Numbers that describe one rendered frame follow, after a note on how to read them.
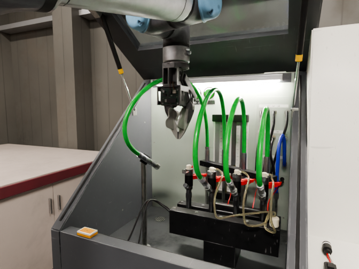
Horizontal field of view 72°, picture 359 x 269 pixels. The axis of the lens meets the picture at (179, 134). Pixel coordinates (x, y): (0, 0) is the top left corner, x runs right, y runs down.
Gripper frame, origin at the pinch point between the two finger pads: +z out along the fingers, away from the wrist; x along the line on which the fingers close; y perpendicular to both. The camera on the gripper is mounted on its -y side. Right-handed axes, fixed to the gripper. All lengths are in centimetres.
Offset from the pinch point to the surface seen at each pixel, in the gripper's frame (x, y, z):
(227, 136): 15.6, 5.4, -0.7
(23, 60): -324, -174, -77
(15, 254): -130, -28, 87
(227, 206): 12.3, -11.4, 24.5
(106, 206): -31.5, -3.2, 28.6
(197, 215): 4.4, -3.8, 25.8
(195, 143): 7.7, 7.1, 1.4
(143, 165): -14.0, -2.0, 11.1
